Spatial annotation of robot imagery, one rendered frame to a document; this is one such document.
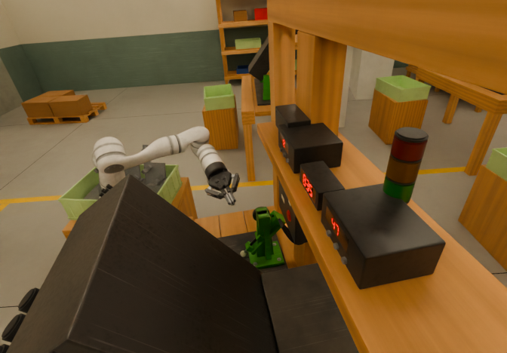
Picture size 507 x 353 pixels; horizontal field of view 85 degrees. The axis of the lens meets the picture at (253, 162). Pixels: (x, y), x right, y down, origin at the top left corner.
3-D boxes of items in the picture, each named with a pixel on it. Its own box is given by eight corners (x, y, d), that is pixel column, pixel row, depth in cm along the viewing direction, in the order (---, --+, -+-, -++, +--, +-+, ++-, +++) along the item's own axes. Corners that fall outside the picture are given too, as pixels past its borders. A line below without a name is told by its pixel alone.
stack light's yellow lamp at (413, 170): (396, 187, 48) (401, 165, 46) (379, 172, 52) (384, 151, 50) (422, 182, 49) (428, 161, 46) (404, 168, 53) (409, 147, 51)
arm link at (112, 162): (181, 148, 98) (174, 129, 100) (96, 167, 85) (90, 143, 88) (179, 161, 105) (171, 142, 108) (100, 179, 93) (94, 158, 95)
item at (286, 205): (293, 245, 76) (293, 203, 69) (278, 206, 91) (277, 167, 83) (336, 237, 78) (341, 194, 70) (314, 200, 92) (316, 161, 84)
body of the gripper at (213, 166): (200, 167, 94) (209, 187, 88) (222, 156, 95) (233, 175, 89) (207, 179, 100) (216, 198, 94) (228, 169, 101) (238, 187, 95)
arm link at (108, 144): (89, 136, 89) (96, 172, 109) (96, 161, 86) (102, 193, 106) (121, 132, 93) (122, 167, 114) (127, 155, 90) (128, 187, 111)
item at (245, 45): (345, 78, 696) (356, -33, 578) (225, 87, 698) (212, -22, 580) (338, 72, 742) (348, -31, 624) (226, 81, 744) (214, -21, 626)
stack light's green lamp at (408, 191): (391, 207, 51) (396, 187, 48) (376, 191, 55) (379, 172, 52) (416, 202, 51) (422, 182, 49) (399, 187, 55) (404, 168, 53)
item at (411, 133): (401, 165, 46) (407, 141, 44) (384, 151, 50) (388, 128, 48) (428, 161, 46) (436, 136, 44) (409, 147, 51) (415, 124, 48)
